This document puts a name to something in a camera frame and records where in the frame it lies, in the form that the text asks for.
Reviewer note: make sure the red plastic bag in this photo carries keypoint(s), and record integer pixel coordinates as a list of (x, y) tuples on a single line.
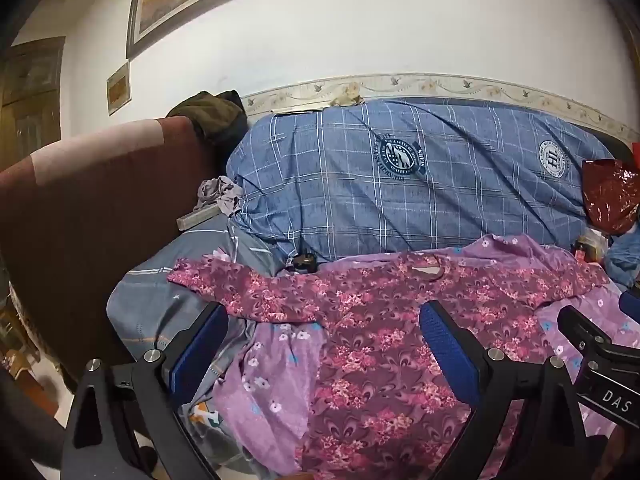
[(610, 195)]

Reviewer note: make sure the blue plaid duvet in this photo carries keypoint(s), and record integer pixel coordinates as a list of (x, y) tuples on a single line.
[(350, 185)]

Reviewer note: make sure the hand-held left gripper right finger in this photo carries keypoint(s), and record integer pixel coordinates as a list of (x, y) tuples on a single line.
[(447, 347)]

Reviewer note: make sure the light blue cloth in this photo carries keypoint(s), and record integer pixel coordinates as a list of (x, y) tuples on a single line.
[(625, 260)]

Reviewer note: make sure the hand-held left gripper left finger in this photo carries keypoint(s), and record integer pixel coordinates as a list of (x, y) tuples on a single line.
[(200, 345)]

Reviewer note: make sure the small black object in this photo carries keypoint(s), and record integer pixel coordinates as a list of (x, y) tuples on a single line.
[(302, 262)]

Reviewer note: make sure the purple floral blanket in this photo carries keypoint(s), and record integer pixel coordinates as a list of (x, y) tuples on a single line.
[(270, 385)]

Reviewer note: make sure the maroon floral shirt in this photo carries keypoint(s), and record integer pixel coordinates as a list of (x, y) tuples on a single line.
[(375, 335)]

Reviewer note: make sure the wooden cabinet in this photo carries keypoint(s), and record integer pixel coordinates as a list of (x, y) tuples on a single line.
[(30, 90)]

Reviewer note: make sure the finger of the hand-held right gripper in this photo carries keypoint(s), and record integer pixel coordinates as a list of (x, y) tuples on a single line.
[(582, 332), (631, 306)]

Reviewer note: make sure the small framed picture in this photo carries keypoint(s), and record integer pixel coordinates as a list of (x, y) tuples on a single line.
[(119, 87)]

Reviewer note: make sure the maroon padded headboard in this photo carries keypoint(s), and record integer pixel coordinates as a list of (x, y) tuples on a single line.
[(85, 210)]

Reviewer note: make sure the small grey crumpled cloth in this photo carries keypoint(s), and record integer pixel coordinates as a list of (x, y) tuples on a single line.
[(220, 192)]

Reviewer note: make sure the grey striped bed sheet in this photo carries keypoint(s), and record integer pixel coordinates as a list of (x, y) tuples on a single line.
[(150, 300)]

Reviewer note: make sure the beige crumpled cloth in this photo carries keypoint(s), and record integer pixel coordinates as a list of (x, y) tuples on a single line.
[(347, 94)]

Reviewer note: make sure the dark green cloth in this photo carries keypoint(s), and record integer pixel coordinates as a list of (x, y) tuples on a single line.
[(210, 110)]

